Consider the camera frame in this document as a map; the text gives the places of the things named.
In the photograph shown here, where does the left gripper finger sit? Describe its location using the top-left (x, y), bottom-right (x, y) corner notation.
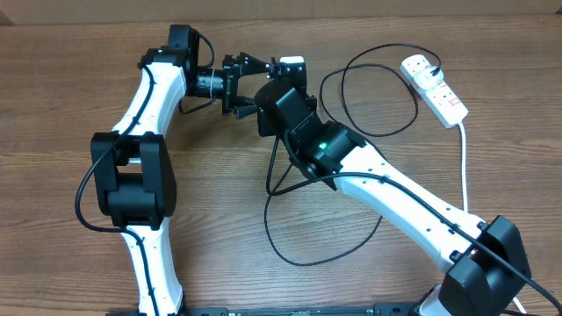
top-left (234, 96), bottom-right (258, 119)
top-left (236, 52), bottom-right (274, 77)

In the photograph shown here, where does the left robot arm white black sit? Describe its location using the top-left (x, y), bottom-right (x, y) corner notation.
top-left (86, 25), bottom-right (275, 315)

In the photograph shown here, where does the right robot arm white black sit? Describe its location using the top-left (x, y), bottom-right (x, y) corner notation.
top-left (255, 56), bottom-right (531, 315)

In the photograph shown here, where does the white charger plug adapter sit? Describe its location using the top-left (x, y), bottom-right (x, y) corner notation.
top-left (414, 66), bottom-right (444, 91)

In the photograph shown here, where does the white power strip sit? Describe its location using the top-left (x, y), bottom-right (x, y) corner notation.
top-left (400, 54), bottom-right (468, 128)

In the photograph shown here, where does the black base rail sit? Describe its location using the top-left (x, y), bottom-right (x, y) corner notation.
top-left (104, 300), bottom-right (422, 316)

